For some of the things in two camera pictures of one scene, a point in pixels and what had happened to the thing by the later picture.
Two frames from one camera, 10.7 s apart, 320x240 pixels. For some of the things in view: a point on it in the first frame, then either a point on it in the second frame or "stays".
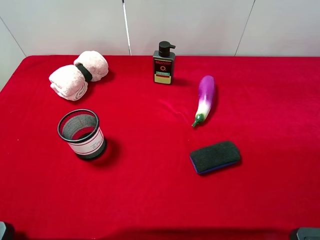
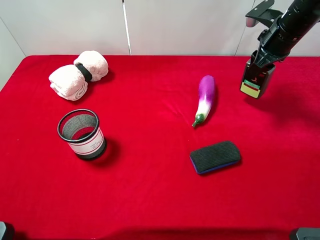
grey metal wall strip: (129, 46) stays
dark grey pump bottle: (164, 64) → (256, 79)
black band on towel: (87, 76) stays
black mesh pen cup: (79, 128) stays
